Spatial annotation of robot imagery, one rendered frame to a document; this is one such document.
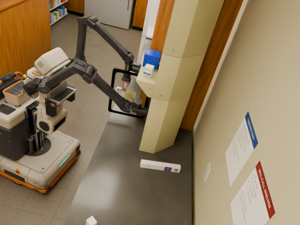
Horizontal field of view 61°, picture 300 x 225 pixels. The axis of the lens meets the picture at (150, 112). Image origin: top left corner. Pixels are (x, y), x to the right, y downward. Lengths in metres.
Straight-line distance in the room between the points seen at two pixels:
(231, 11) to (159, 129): 0.88
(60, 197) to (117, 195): 1.19
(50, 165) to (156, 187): 1.24
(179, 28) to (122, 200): 1.02
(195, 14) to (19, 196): 2.24
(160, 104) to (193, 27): 0.51
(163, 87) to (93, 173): 0.70
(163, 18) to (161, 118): 0.65
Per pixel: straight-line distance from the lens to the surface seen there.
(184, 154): 1.96
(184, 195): 1.72
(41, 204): 2.72
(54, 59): 1.99
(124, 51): 1.92
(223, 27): 1.78
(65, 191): 2.77
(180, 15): 1.36
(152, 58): 1.66
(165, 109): 1.61
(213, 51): 1.83
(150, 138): 1.78
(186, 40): 1.40
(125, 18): 6.60
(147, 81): 1.54
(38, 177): 2.56
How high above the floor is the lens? 2.28
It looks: 37 degrees down
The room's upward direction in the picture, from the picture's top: 14 degrees clockwise
